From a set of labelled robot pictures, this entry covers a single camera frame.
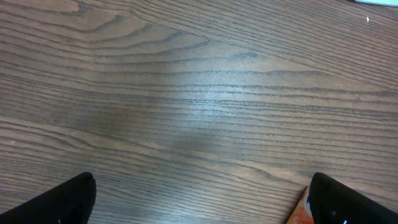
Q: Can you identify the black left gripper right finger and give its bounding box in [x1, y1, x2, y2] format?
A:
[307, 172, 397, 224]

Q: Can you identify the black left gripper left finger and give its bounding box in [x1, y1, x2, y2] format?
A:
[1, 172, 96, 224]

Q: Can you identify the small orange box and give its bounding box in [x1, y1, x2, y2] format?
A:
[286, 187, 314, 224]

